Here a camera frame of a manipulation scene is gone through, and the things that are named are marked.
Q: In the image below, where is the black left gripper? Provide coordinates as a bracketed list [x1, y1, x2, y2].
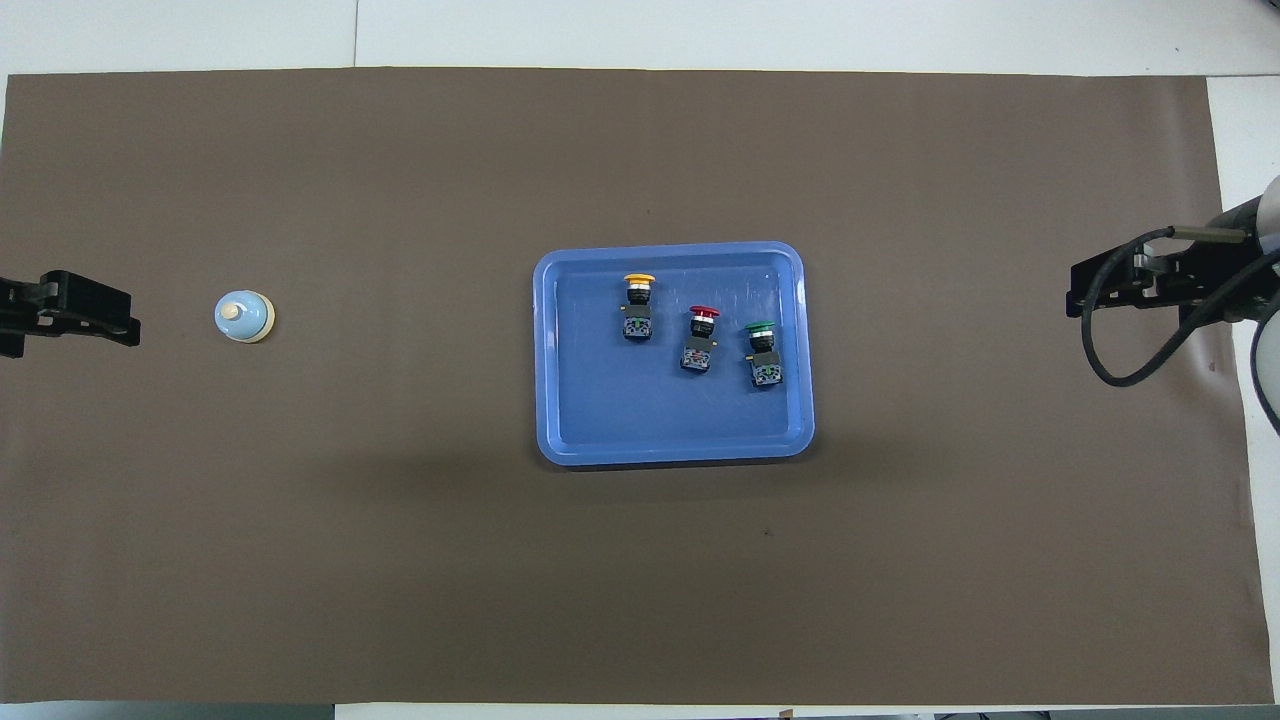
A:
[0, 270, 142, 360]

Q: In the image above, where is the brown table mat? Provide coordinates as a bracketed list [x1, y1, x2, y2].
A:
[0, 67, 1277, 707]

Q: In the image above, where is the red mushroom push button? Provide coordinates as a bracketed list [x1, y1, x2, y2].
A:
[679, 304, 722, 375]

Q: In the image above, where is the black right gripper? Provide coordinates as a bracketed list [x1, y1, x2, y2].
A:
[1066, 198, 1280, 328]

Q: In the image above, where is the green mushroom push button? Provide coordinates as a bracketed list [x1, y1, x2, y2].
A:
[742, 320, 787, 392]

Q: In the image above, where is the blue plastic tray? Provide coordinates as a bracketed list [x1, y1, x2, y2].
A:
[532, 241, 815, 468]

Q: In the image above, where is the yellow mushroom push button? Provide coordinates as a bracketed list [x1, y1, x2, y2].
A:
[619, 272, 659, 343]

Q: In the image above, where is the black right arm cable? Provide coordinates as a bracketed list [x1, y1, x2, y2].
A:
[1080, 227, 1280, 390]

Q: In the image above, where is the light blue service bell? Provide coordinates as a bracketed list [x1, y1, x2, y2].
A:
[213, 290, 277, 345]

